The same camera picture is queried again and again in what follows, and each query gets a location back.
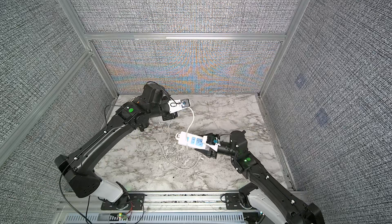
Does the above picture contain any white blue power strip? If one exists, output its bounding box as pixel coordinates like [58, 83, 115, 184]
[175, 131, 207, 150]

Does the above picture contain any white power cord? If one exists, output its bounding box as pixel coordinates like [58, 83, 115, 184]
[137, 106, 205, 171]

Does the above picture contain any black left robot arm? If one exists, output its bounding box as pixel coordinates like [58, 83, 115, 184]
[55, 82, 177, 209]

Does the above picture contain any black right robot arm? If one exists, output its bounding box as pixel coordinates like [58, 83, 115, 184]
[200, 130, 325, 224]

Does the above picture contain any white patterned bowl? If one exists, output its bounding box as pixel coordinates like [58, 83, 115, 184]
[124, 94, 140, 100]

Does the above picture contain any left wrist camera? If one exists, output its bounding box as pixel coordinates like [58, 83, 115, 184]
[167, 99, 190, 113]

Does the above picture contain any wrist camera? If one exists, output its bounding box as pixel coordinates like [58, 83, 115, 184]
[167, 99, 190, 113]
[202, 135, 220, 152]

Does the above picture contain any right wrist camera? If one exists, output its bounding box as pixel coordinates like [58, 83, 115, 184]
[202, 135, 220, 152]

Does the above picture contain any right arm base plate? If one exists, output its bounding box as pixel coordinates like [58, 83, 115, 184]
[220, 193, 253, 210]

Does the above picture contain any aluminium rail frame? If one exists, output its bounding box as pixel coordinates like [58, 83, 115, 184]
[55, 191, 316, 224]

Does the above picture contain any grey slotted cable duct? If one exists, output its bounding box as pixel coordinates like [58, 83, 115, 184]
[64, 213, 246, 224]

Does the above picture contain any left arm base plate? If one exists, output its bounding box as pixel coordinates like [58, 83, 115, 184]
[101, 193, 146, 211]

